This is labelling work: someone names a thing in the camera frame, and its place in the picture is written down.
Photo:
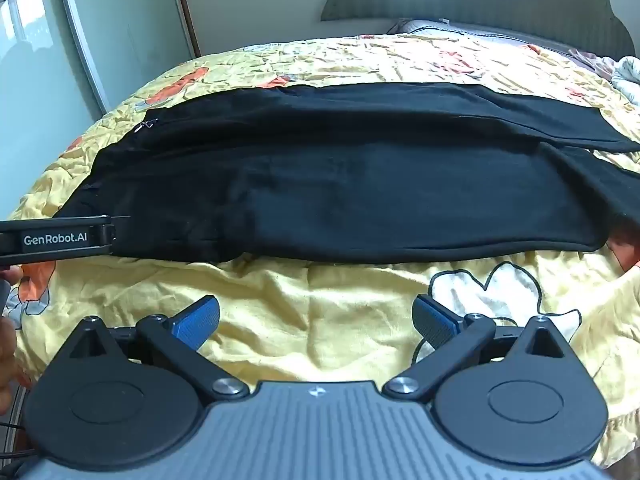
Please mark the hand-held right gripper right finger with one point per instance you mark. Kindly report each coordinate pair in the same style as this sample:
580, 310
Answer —
431, 317

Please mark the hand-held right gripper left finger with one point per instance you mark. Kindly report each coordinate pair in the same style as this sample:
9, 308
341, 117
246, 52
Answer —
197, 320

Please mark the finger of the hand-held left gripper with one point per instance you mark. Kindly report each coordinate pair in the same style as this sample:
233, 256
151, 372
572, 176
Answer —
109, 235

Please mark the black pants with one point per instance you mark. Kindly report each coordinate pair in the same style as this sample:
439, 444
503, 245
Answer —
325, 180

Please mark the person's left hand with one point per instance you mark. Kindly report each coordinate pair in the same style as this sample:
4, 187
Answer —
7, 355

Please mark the yellow floral bedsheet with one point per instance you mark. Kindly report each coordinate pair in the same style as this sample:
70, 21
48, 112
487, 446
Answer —
325, 300

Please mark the glass wardrobe door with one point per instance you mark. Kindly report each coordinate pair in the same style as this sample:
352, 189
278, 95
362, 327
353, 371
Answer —
135, 25
35, 85

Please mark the grey pillow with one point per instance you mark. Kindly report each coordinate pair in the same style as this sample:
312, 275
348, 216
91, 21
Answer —
500, 36

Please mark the light crumpled cloth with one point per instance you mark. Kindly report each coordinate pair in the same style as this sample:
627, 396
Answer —
625, 72

